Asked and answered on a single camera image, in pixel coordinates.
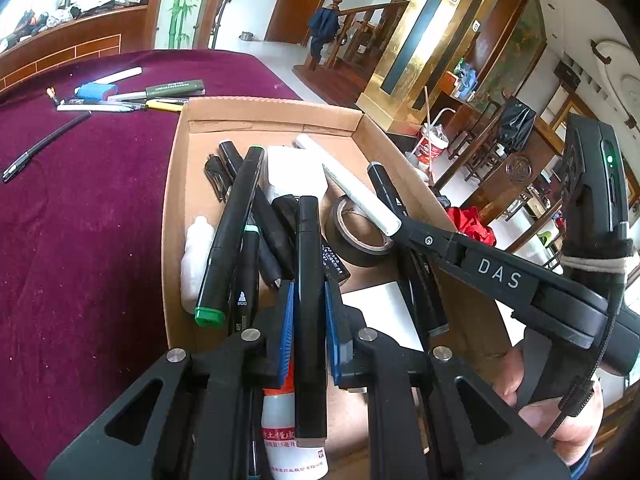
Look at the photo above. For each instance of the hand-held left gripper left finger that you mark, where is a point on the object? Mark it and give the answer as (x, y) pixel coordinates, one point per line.
(285, 330)

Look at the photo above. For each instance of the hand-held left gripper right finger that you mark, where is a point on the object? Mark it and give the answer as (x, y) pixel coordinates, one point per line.
(334, 335)

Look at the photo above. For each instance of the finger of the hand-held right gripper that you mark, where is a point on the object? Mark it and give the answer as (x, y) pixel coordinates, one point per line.
(480, 270)

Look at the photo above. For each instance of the dark tape roll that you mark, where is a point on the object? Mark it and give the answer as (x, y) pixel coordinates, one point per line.
(360, 255)

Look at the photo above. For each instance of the white plastic bottle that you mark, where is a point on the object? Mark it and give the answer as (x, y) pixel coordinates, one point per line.
(197, 265)

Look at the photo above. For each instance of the white glue bottle orange cap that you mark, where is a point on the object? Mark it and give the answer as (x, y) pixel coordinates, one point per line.
(277, 440)

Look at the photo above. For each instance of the black marker green cap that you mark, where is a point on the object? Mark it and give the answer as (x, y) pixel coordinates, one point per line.
(230, 230)

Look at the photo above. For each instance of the white utility knife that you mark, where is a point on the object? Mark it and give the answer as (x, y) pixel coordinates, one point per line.
(360, 195)

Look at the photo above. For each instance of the large white charger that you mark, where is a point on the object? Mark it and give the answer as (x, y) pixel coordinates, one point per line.
(295, 170)

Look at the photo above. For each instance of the black clip pen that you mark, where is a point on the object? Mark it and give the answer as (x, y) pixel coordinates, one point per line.
(216, 175)

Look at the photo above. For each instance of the cardboard box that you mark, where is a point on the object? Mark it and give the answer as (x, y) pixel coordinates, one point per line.
(280, 125)

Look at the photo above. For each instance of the person's right hand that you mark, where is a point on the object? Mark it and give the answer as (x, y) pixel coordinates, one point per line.
(507, 380)

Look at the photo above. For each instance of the red cloth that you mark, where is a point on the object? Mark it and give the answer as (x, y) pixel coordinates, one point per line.
(470, 225)

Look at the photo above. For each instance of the black backpack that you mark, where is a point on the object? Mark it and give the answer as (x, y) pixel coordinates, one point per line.
(517, 125)

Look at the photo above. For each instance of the white bucket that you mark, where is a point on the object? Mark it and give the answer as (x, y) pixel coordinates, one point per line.
(432, 147)

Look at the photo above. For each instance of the wooden chair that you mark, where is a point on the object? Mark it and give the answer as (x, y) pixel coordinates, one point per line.
(475, 135)

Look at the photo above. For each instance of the large landscape painting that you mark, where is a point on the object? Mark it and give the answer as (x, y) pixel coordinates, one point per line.
(515, 45)

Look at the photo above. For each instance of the gold pillar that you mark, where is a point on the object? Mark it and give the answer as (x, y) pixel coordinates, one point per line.
(395, 105)

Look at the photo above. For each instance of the burgundy velvet tablecloth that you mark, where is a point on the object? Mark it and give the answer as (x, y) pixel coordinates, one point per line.
(100, 210)

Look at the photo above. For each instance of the dark green pen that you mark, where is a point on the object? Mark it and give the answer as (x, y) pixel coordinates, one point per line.
(175, 89)

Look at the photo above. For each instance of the wooden stair railing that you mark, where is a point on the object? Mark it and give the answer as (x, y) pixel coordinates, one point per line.
(370, 25)

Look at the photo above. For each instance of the long white pen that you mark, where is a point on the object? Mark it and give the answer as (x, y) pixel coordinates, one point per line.
(100, 106)

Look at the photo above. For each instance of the blue jacket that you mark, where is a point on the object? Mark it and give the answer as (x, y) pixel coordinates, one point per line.
(322, 25)

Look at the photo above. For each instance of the metal bowl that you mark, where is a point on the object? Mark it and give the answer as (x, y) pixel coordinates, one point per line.
(246, 36)

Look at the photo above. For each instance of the short white pen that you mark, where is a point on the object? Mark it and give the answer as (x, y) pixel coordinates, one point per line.
(120, 76)

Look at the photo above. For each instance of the brown wooden door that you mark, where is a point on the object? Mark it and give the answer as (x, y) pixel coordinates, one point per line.
(300, 0)

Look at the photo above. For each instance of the yellow tipped pen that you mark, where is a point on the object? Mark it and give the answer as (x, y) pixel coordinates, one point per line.
(52, 96)

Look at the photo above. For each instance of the wooden counter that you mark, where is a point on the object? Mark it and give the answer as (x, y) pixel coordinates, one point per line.
(75, 40)

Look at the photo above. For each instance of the green bamboo wall sticker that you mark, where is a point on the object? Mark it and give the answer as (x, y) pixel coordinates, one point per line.
(182, 5)

